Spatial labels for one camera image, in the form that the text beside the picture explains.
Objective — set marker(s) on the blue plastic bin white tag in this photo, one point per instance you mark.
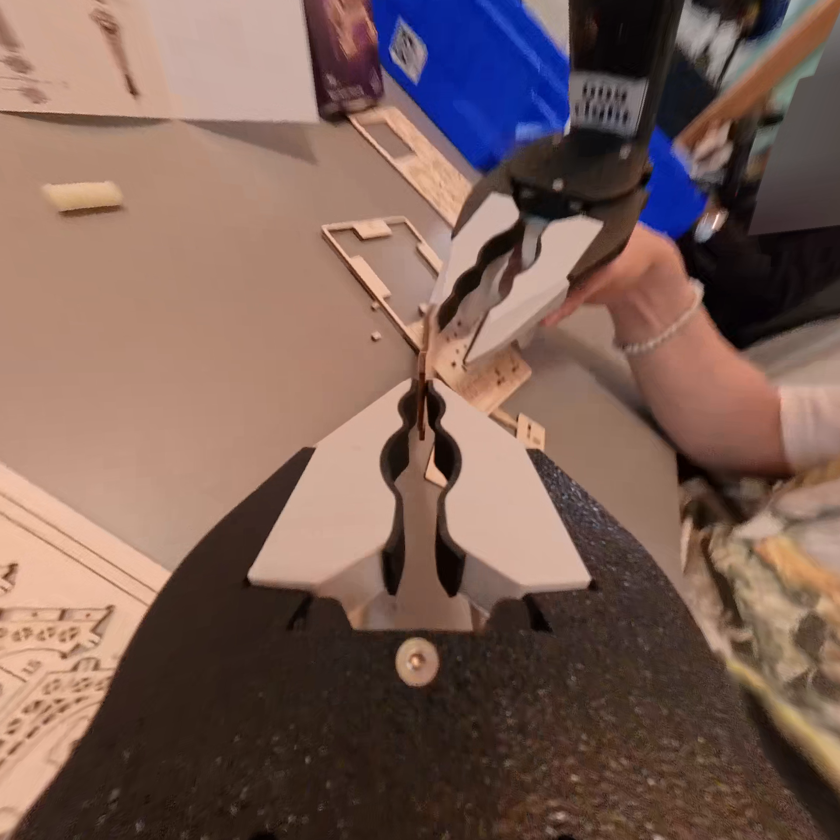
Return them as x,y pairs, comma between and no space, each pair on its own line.
472,79

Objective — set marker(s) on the cream wax stick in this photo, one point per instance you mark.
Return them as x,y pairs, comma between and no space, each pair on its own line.
82,195

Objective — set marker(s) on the purple puzzle box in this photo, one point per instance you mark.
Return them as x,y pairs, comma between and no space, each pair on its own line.
344,46

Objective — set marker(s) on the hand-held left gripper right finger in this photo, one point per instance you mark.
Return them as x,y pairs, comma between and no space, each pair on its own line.
518,525

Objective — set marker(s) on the person's right forearm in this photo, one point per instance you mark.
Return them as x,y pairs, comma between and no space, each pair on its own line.
709,407

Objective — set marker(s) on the wooden railing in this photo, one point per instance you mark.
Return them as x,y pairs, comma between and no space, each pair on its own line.
754,72

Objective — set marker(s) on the cross-shaped wooden piece diamond print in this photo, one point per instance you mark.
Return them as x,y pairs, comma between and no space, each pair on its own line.
422,380

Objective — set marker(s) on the person's right hand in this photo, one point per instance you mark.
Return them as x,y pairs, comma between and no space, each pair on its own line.
636,275

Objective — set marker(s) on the wooden four-square frame piece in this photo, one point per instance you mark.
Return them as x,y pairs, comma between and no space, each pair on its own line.
531,432

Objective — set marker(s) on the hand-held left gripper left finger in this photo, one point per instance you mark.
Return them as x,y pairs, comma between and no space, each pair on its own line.
328,518

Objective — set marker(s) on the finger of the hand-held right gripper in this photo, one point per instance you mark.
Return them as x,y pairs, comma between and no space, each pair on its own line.
472,229
551,262

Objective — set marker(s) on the large wooden sheet lattice parts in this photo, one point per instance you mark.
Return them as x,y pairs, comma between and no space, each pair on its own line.
59,623

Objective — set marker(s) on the wooden puzzle sheet rectangular hole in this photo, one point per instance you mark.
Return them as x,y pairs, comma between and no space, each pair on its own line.
426,164

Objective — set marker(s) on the white tower instruction sheet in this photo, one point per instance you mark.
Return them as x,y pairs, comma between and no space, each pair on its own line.
197,52

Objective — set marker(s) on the grey desk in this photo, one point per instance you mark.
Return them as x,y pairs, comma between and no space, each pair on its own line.
197,315

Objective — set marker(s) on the wooden puzzle sheet square cutout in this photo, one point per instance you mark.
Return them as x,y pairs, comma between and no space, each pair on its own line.
485,380

